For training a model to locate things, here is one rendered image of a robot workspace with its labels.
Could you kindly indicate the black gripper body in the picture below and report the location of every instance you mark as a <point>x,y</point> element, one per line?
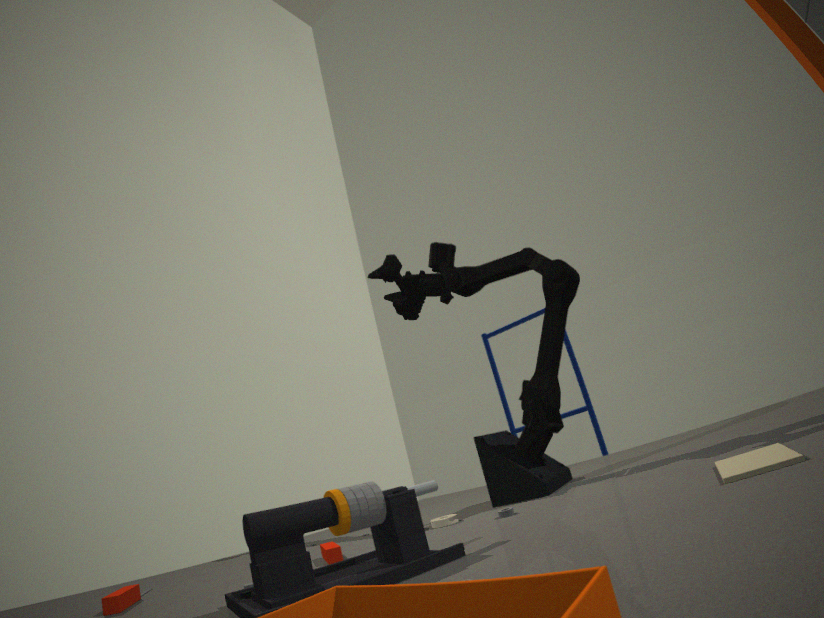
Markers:
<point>390,271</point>

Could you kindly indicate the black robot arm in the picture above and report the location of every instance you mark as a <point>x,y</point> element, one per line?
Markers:
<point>541,394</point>

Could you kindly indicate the orange shallow tray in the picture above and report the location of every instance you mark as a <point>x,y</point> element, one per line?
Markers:
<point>582,593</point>

